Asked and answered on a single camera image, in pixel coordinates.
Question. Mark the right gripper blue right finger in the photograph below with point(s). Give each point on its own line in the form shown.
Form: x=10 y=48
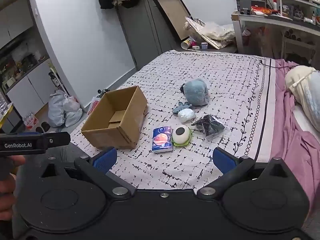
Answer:
x=234 y=171

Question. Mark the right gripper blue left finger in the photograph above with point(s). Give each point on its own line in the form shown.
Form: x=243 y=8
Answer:
x=96 y=169

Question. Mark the black fabric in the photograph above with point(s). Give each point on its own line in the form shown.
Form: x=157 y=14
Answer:
x=209 y=126

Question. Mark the round eyeball plush toy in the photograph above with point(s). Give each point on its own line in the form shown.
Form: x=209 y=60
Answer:
x=181 y=136

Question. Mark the white soft item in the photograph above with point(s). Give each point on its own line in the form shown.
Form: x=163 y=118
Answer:
x=186 y=115

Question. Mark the blue tissue pack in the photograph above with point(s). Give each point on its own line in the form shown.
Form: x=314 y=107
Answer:
x=161 y=140

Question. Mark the small blue bunny plush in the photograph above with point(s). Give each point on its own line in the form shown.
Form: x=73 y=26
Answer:
x=181 y=106

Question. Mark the large blue fluffy plush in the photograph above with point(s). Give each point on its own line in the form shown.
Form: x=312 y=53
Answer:
x=196 y=92

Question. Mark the person's left hand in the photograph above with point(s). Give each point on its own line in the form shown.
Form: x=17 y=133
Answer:
x=8 y=185

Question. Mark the brown cardboard box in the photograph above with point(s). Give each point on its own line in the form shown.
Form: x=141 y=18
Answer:
x=117 y=119

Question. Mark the grey plastic bag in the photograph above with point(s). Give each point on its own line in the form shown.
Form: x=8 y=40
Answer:
x=56 y=113

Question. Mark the red white plastic bag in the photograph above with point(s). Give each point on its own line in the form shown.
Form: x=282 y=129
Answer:
x=93 y=104

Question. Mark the white black patterned bedspread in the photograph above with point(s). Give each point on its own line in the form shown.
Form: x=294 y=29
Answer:
x=242 y=96

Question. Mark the black shoes on floor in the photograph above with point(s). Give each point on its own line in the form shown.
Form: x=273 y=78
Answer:
x=101 y=92

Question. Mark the white shelf cabinet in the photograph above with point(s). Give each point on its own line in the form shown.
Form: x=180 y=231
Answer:
x=26 y=68

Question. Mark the pink bed sheet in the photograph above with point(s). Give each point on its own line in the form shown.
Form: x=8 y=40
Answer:
x=299 y=149

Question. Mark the cream and blue pillow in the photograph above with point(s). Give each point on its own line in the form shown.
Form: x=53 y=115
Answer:
x=303 y=83

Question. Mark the paper cup on floor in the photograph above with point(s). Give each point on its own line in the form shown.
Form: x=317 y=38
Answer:
x=189 y=43

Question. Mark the cream tote bag pile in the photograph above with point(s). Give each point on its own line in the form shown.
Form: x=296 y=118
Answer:
x=218 y=36

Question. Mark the dark grey door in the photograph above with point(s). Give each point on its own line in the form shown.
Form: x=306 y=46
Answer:
x=146 y=32

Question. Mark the white desk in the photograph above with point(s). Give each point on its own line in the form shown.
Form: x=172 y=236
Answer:
x=275 y=37

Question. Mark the black framed board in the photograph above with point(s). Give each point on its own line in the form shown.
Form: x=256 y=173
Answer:
x=174 y=13

